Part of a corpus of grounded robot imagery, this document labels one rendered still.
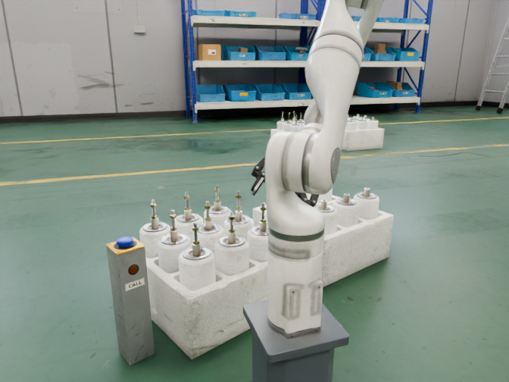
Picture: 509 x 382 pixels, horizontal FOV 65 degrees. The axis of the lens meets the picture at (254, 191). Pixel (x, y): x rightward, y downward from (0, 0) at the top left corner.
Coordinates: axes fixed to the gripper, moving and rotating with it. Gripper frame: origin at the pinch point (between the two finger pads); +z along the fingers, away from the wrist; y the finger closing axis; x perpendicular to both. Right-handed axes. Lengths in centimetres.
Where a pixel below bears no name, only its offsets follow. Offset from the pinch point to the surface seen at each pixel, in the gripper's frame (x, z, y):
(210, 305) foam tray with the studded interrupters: 37.2, 10.6, -0.3
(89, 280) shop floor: 82, 9, -42
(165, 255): 41.1, 4.0, -18.4
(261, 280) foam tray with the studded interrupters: 39.5, -4.5, 8.2
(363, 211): 47, -55, 30
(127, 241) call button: 26.2, 12.4, -25.1
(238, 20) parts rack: 223, -397, -161
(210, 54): 262, -358, -171
